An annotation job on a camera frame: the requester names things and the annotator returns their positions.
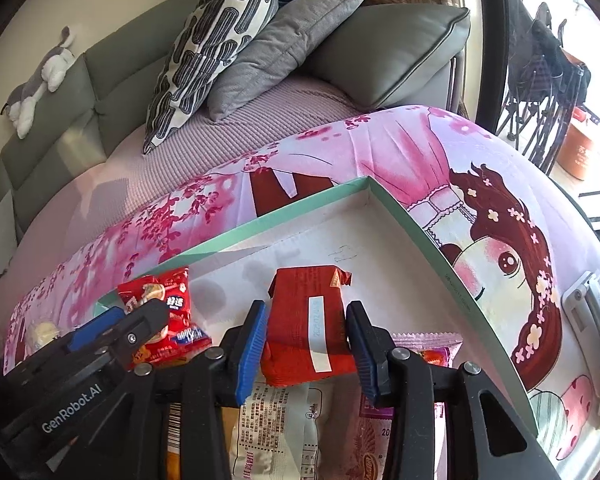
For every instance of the pink ribbed cover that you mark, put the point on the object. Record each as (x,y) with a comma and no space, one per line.
(205,150)

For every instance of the grey pillow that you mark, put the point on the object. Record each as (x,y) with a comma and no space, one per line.
(290,45)

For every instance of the red cartoon snack packet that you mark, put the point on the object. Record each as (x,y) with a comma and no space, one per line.
(177,300)

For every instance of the orange bucket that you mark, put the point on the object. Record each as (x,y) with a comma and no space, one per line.
(577,145)

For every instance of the dark window frame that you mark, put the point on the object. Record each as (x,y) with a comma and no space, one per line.
(492,35)

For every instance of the white green snack packet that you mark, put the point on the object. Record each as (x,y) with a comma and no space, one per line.
(280,435)

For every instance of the black folding chair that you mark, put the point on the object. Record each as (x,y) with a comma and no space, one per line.
(545,75)

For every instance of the grey phone holder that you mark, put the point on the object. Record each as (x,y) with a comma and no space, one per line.
(587,305)

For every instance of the clear bun packet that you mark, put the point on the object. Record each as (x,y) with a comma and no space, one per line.
(42,332)

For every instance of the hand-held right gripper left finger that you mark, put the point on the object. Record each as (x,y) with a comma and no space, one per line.
(250,355)

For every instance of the orange snack packet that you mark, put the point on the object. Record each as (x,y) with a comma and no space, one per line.
(172,460)

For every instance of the teal cardboard tray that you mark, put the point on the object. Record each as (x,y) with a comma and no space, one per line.
(305,250)

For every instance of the grey sofa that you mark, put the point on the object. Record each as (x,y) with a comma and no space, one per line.
(390,45)

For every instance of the black white patterned pillow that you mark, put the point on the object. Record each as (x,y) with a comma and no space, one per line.
(215,45)

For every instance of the pink snack packet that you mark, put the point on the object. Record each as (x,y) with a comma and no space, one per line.
(432,355)

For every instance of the red cake snack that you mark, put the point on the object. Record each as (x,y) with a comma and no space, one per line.
(300,320)

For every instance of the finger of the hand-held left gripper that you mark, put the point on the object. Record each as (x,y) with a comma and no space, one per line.
(97,322)
(145,330)

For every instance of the grey white plush toy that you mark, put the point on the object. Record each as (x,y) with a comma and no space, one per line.
(35,85)

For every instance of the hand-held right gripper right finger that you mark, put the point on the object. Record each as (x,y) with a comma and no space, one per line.
(365,355)

